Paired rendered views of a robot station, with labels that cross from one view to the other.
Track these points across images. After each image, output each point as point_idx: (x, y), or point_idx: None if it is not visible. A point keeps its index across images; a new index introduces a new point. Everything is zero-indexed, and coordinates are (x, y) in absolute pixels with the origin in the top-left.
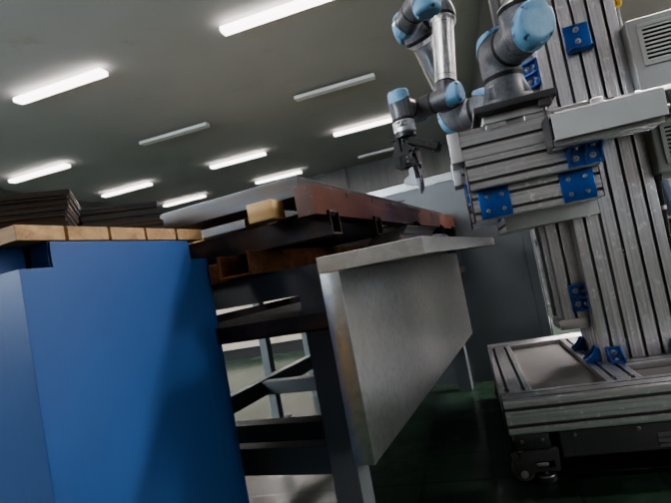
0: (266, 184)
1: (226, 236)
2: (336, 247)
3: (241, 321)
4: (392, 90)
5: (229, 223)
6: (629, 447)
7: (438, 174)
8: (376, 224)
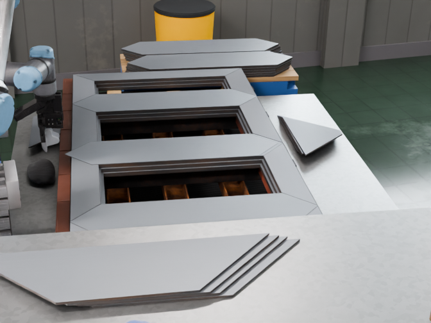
0: (89, 74)
1: (121, 91)
2: (102, 140)
3: (217, 186)
4: (44, 45)
5: (132, 89)
6: None
7: (61, 249)
8: None
